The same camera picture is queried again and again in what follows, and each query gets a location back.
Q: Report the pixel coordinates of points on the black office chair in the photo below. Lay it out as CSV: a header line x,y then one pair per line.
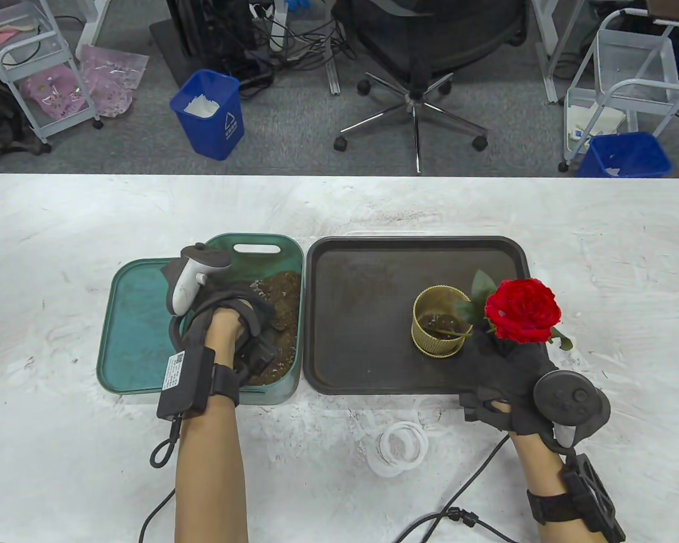
x,y
430,39

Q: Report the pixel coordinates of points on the person's right forearm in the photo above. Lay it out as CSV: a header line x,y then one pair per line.
x,y
537,464

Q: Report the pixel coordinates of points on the dark grey right controller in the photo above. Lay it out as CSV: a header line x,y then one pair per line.
x,y
571,401

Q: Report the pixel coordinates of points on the pink plastic bag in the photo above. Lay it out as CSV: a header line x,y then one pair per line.
x,y
54,93
113,79

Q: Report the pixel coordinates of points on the person's left hand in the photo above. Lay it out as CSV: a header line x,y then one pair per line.
x,y
254,317

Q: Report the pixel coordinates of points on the white power strip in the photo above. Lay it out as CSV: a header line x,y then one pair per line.
x,y
277,22

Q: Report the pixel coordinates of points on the black labelled wrist box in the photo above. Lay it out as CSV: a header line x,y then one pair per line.
x,y
184,390

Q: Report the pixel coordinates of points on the plain blue waste bin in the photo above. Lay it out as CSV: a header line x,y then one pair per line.
x,y
628,155

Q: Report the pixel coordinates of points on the red artificial rose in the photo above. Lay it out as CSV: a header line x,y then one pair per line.
x,y
523,308

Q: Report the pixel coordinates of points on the black lattice wrist mount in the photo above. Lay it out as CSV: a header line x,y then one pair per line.
x,y
594,498

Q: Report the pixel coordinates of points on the person's left forearm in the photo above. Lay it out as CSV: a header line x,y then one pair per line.
x,y
209,469

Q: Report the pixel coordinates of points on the aluminium rail piece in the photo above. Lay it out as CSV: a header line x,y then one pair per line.
x,y
334,76

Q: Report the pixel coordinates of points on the dark brown plastic tray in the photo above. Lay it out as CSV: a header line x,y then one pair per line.
x,y
362,317

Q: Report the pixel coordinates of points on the person's right hand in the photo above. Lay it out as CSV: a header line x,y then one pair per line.
x,y
509,379

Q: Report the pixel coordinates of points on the yellow ribbed flower pot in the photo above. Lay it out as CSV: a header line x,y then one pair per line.
x,y
435,345

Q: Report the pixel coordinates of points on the white box in cart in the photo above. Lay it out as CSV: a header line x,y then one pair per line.
x,y
594,121

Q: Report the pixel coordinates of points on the black computer tower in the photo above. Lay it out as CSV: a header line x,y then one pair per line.
x,y
203,28

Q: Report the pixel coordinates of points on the blue bin with white symbol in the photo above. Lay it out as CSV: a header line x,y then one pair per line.
x,y
206,133

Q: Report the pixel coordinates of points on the black floor mat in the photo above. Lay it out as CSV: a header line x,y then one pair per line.
x,y
170,51

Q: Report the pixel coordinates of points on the white rolling cart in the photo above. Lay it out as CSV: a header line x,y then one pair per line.
x,y
17,14
634,62

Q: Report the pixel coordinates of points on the clear round plastic piece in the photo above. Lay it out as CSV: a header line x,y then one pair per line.
x,y
430,410

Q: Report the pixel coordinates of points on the white desk leg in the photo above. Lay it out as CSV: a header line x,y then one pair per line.
x,y
93,28
551,56

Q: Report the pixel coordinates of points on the grey and white left controller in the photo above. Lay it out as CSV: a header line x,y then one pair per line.
x,y
187,283

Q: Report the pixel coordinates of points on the brown potting mix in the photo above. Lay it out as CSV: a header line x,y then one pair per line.
x,y
287,317
441,323

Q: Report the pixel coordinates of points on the teal plastic bin lid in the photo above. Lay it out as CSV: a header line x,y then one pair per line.
x,y
136,328

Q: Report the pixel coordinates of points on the green plastic storage bin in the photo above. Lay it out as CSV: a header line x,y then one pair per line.
x,y
286,254

